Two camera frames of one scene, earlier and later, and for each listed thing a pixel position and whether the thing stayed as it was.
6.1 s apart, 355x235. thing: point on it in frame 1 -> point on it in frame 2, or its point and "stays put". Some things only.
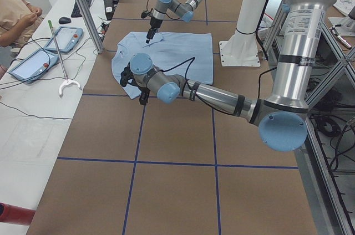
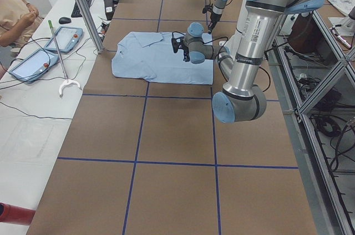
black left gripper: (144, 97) -> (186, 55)
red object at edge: (15, 214) stays put
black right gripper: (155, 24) -> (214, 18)
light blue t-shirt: (188, 54) stays put
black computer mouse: (64, 20) stays put
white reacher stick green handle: (67, 81) stays put
